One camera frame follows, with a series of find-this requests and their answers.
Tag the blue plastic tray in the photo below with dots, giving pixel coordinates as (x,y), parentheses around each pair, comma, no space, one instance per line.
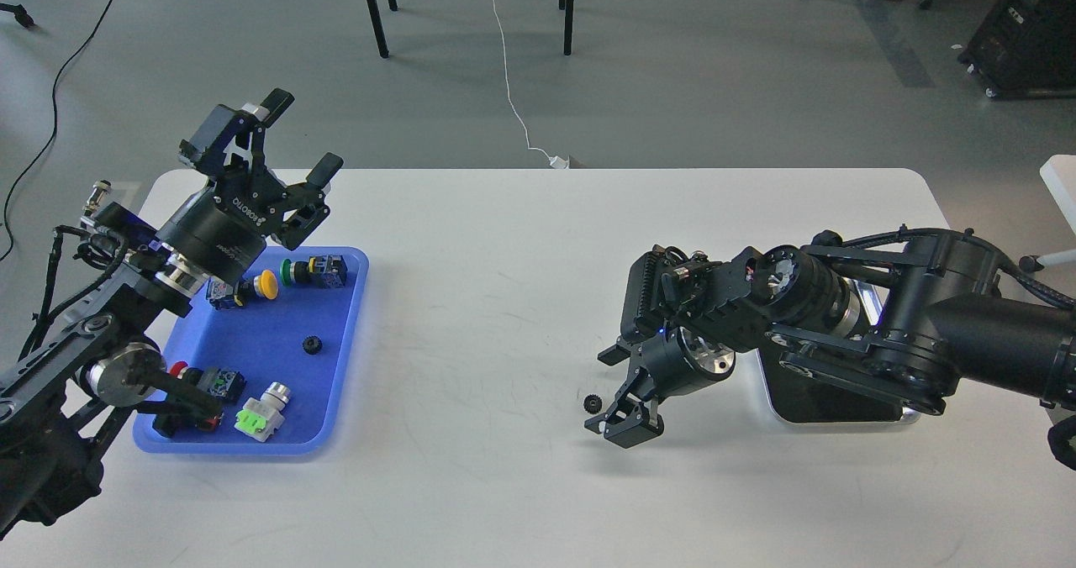
(263,342)

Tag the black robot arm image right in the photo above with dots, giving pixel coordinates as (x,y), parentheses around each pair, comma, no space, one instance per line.
(899,318)

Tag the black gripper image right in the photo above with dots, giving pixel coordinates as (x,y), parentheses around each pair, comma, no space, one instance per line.
(674,362)

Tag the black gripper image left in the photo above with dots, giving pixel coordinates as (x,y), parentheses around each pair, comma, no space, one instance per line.
(223,236)

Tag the silver metal tray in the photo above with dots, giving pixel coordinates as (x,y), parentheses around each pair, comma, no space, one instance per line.
(799,400)

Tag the green push button switch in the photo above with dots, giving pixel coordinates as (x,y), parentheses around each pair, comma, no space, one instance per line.
(321,271)

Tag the red emergency stop button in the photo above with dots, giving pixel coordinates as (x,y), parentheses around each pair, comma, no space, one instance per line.
(224,385)

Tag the green white push button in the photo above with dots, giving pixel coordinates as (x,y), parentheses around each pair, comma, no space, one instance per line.
(260,418)

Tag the black equipment case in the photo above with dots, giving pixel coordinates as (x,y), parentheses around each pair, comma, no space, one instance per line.
(1024,49)

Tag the yellow push button switch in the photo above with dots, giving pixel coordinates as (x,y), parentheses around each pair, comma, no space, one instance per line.
(222,296)

